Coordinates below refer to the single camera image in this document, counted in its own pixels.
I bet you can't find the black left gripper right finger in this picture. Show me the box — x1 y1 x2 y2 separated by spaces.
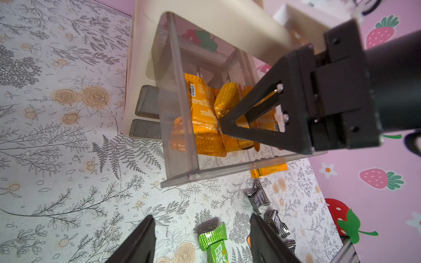
250 214 300 263

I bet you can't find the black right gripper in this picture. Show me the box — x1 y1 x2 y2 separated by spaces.
219 20 382 155

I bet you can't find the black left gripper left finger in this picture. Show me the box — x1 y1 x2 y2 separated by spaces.
106 215 156 263

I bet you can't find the orange cookie packet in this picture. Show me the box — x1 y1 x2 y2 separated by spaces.
213 82 255 152
184 73 227 157
240 85 279 132
250 163 288 179

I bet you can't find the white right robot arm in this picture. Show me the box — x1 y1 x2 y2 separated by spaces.
220 21 421 155

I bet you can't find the cream drawer organizer cabinet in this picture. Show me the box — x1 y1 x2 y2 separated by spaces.
122 1 346 135

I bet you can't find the black checkered cookie packet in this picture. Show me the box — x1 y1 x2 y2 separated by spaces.
243 179 270 215
264 209 291 239
284 239 296 254

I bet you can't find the green cookie packet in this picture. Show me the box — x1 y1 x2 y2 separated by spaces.
194 217 229 263

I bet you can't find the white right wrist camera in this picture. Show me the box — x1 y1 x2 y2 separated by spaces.
301 0 383 23

